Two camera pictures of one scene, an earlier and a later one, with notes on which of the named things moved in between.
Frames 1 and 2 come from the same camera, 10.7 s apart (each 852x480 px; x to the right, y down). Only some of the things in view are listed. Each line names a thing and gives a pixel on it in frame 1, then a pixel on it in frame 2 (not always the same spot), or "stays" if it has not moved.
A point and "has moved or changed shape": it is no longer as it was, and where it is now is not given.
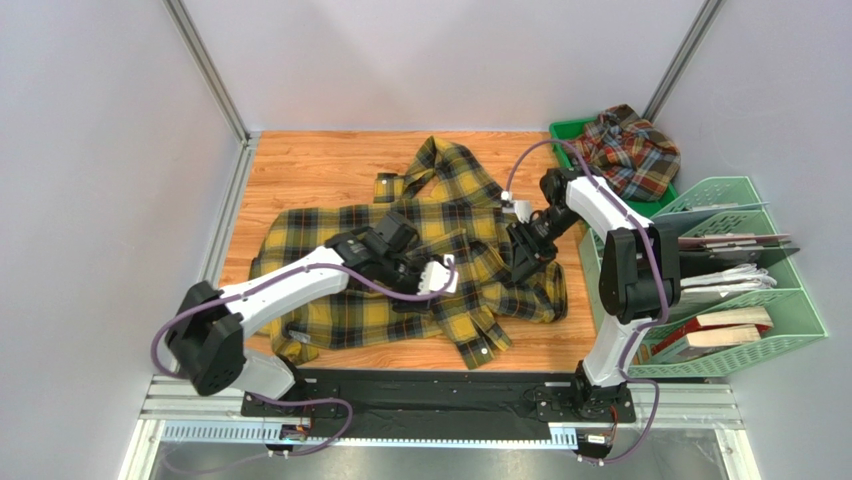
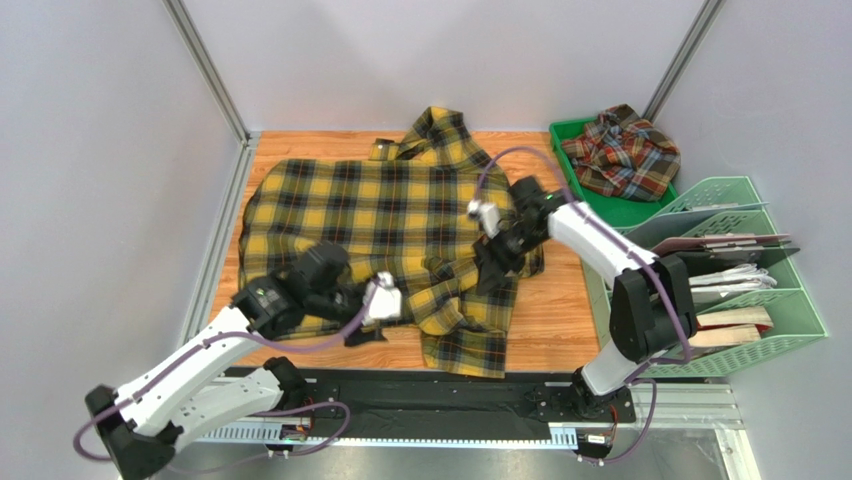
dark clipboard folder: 709,253 stays
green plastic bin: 564,132 stays
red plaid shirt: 637,160 stays
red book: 729,326 stays
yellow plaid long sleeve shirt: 458,212 has moved or changed shape
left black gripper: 412,306 → 361,336
